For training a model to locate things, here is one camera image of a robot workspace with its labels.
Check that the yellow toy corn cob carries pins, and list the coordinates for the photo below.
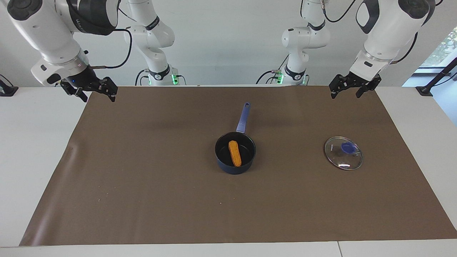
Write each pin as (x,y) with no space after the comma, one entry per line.
(235,153)

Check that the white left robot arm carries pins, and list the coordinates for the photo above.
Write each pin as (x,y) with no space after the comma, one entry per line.
(385,32)

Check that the glass lid purple knob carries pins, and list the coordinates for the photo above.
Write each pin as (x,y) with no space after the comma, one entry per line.
(343,155)

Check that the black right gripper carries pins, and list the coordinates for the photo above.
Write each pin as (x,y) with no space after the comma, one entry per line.
(85,82)

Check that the black stand with pole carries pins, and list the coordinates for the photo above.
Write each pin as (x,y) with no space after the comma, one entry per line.
(433,80)

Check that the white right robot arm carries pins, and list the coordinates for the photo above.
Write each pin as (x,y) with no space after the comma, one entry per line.
(46,32)

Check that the black stand base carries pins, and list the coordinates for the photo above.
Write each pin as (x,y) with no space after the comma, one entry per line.
(7,89)

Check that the brown table mat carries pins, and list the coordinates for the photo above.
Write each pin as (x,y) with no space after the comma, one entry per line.
(214,207)

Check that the window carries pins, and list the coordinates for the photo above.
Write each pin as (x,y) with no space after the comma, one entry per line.
(442,50)

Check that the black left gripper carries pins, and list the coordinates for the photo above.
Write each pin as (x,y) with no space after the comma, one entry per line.
(358,80)

